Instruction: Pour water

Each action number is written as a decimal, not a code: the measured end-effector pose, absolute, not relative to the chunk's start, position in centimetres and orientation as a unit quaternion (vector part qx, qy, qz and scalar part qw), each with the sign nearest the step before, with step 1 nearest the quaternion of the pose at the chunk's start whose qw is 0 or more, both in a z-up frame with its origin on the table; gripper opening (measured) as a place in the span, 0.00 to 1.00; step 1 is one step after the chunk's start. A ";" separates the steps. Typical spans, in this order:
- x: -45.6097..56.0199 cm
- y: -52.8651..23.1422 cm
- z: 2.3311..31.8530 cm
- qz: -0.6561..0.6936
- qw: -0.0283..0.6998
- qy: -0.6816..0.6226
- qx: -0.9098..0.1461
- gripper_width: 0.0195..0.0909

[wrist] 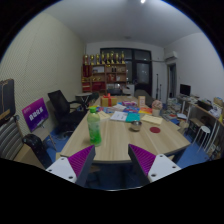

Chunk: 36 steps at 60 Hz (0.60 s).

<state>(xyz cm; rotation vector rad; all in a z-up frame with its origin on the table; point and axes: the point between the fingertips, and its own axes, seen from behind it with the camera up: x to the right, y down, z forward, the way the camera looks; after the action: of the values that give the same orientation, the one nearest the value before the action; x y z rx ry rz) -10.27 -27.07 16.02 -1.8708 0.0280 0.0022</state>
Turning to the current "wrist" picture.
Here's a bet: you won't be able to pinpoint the cream book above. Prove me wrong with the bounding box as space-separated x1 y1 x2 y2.
98 110 111 121

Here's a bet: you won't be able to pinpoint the striped grey chair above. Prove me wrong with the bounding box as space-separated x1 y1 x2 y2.
0 114 24 161

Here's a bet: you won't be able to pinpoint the purple sign board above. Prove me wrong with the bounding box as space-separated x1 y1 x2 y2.
21 97 50 133

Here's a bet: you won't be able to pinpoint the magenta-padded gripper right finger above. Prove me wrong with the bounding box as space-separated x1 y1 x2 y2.
127 143 183 186

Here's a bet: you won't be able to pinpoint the pink flat box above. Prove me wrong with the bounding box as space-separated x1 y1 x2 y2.
122 100 138 108

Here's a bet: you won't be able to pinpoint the wooden side desk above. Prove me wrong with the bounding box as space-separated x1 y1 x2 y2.
176 94 224 158

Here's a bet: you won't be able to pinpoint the white round stool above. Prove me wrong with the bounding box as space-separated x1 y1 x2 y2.
193 125 212 153

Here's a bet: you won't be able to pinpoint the white book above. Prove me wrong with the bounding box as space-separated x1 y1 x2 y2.
109 111 129 122

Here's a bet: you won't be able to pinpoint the black plastic chair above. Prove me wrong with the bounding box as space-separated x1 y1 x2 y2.
22 133 54 169

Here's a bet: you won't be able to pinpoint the teal book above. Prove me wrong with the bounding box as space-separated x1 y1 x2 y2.
125 112 141 123

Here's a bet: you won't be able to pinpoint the pink flowers in white pot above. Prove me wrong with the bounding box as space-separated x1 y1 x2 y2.
151 99 164 117

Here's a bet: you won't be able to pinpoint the flat round red coaster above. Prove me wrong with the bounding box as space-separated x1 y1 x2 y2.
149 126 162 134

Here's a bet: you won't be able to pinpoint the black office chair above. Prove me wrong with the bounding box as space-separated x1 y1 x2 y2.
47 89 88 134

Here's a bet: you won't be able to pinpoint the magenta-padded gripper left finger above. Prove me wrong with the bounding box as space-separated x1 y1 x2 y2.
45 144 97 188

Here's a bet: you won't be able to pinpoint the green tea drink bottle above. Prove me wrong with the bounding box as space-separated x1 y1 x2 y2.
86 106 102 147

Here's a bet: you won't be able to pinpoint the dark glass door window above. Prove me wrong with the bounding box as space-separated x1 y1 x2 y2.
99 47 153 98

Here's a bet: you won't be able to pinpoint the stack of books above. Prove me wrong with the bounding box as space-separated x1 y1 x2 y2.
166 97 183 117

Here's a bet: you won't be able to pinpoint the beige notebook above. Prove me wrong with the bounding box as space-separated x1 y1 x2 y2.
140 114 164 126

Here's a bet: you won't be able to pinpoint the yellow gift box red ribbon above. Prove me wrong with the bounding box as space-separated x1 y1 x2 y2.
100 93 118 108

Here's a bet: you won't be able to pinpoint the black computer monitor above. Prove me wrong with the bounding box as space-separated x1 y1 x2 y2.
179 83 192 98

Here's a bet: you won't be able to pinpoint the wooden shelf unit with trophies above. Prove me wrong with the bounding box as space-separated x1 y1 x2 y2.
81 50 128 94

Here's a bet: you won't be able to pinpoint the white wall air conditioner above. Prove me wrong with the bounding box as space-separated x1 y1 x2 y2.
164 50 179 63

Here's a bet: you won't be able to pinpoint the small round side table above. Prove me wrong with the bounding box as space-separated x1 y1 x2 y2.
74 92 93 104

